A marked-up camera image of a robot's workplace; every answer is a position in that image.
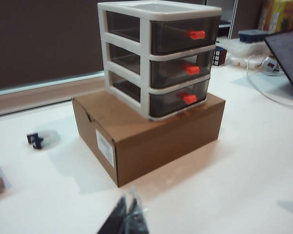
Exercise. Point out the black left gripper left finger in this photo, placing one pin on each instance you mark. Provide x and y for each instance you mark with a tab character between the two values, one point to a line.
117	219

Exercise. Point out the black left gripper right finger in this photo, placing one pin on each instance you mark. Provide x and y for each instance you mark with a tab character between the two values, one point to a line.
136	219

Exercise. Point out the grey drawer under cabinet lid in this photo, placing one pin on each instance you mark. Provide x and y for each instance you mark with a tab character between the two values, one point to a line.
175	36

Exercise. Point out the brown cardboard box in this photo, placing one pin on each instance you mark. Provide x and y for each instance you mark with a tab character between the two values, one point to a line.
161	151

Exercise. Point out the small black clip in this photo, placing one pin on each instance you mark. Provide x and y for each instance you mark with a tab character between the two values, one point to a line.
42	139

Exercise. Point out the Rubik's cube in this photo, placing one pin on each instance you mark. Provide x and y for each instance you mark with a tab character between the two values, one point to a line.
219	56

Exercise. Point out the grey-brown desk partition panel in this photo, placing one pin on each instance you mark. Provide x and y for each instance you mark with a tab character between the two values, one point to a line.
39	36

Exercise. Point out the dark blue tray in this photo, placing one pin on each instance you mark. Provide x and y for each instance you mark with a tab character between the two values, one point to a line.
254	36

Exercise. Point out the black laptop screen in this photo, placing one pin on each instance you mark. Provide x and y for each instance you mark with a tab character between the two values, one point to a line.
290	58

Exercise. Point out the yellow printed boxes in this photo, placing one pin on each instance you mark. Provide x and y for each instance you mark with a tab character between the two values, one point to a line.
283	14

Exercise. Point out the white plastic drawer cabinet frame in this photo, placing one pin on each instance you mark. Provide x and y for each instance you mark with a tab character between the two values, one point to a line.
145	73

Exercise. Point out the white power plug red switch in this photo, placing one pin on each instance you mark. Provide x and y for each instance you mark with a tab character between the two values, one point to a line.
271	65

